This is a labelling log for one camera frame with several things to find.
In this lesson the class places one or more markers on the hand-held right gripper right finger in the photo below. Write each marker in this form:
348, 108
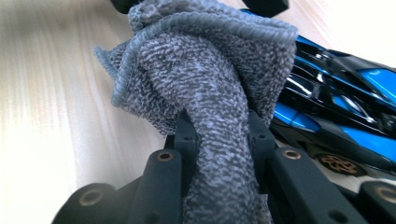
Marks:
261, 140

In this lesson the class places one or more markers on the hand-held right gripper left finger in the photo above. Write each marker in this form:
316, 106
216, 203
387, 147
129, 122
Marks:
186, 143

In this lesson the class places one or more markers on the grey cloth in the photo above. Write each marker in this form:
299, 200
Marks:
205, 77

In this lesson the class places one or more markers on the blue toy car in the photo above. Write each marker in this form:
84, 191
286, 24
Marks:
342, 124

